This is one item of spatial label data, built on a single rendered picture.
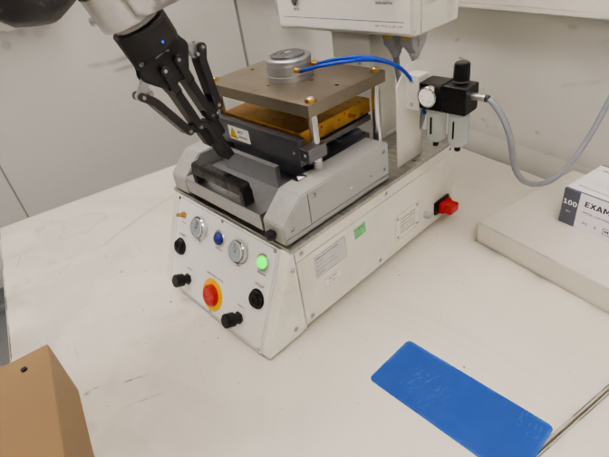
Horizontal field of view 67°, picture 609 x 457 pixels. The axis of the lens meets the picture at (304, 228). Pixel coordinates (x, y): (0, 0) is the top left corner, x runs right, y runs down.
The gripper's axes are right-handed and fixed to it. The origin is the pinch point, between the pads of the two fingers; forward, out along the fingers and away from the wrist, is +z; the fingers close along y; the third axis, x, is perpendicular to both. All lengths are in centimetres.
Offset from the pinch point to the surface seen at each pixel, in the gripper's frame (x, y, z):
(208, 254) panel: -2.7, 12.6, 17.7
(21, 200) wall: -159, 33, 52
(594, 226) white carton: 44, -34, 38
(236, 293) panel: 6.7, 15.0, 20.2
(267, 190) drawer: 6.4, -0.1, 9.8
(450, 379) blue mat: 40, 5, 31
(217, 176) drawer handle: 1.2, 3.8, 4.4
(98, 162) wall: -151, -1, 59
